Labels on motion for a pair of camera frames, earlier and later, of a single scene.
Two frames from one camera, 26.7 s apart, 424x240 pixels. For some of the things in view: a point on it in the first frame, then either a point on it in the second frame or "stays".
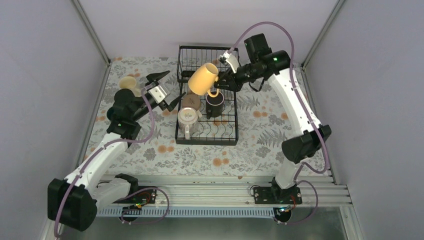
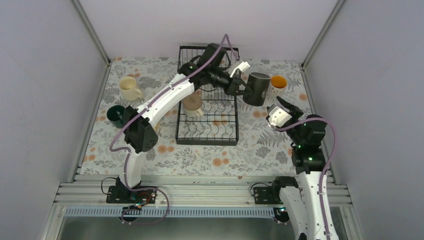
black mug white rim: [214, 106] -> [259, 82]
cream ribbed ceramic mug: [130, 82] stays
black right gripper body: [237, 84] -> [296, 111]
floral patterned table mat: [263, 122] stays
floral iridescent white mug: [187, 117] -> [277, 85]
